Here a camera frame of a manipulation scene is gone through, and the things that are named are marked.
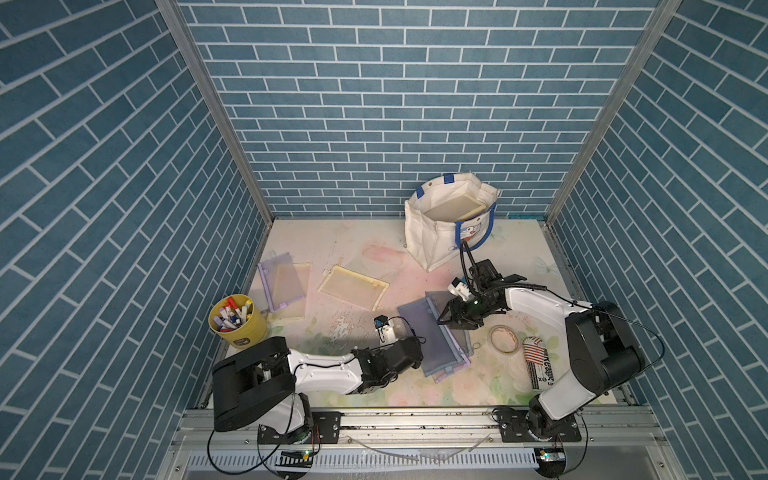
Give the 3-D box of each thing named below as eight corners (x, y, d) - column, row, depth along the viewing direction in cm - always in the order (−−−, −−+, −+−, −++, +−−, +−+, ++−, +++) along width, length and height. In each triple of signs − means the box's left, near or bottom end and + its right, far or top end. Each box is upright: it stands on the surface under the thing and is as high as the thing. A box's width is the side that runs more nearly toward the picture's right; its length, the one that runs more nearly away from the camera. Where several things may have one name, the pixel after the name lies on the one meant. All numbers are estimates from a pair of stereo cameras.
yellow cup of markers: (225, 355, 87) (199, 334, 76) (239, 318, 95) (217, 294, 83) (266, 355, 87) (247, 334, 76) (277, 319, 95) (261, 294, 83)
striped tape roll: (531, 389, 82) (536, 384, 79) (518, 341, 91) (523, 336, 88) (551, 389, 82) (558, 385, 79) (537, 341, 91) (542, 336, 88)
